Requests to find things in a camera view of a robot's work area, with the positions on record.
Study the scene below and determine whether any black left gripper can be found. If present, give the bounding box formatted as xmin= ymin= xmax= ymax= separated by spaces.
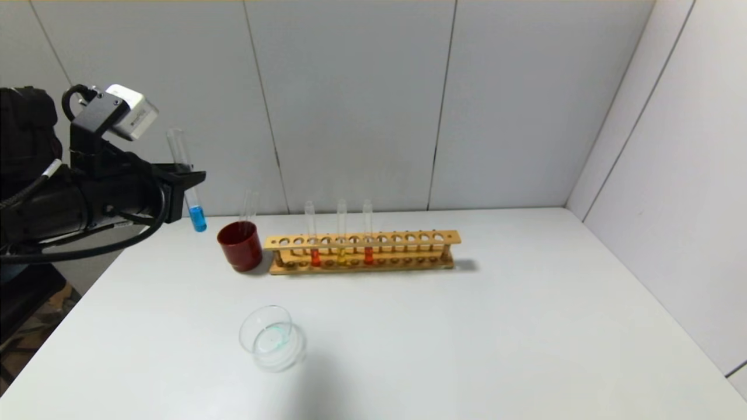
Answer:
xmin=85 ymin=150 xmax=207 ymax=228

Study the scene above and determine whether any test tube with blue pigment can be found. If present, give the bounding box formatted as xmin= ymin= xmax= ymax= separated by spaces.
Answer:
xmin=166 ymin=128 xmax=208 ymax=233

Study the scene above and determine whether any test tube with orange-red pigment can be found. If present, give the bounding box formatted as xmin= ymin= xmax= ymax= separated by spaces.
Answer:
xmin=304 ymin=201 xmax=322 ymax=268

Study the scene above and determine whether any test tube with yellow pigment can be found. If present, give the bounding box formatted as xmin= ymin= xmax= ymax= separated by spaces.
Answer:
xmin=336 ymin=198 xmax=348 ymax=267

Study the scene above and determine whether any wooden test tube rack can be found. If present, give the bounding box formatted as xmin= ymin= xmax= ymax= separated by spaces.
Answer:
xmin=264 ymin=230 xmax=462 ymax=275

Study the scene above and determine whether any test tube with red pigment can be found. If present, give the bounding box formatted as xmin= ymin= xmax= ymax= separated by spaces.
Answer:
xmin=362 ymin=198 xmax=375 ymax=266

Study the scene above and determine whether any dark red plastic cup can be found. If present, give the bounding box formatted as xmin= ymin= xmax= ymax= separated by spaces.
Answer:
xmin=217 ymin=220 xmax=263 ymax=273

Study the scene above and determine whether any brown cardboard piece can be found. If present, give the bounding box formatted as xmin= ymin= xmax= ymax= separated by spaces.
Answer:
xmin=35 ymin=284 xmax=81 ymax=333

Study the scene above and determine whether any clear glass dish with spout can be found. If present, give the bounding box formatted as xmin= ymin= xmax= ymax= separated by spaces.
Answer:
xmin=238 ymin=304 xmax=307 ymax=373

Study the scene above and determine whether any black bulky floor equipment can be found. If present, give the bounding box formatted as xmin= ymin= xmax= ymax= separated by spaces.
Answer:
xmin=0 ymin=264 xmax=68 ymax=346

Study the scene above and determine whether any white wrist camera on bracket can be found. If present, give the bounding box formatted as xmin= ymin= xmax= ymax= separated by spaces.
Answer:
xmin=70 ymin=84 xmax=159 ymax=148

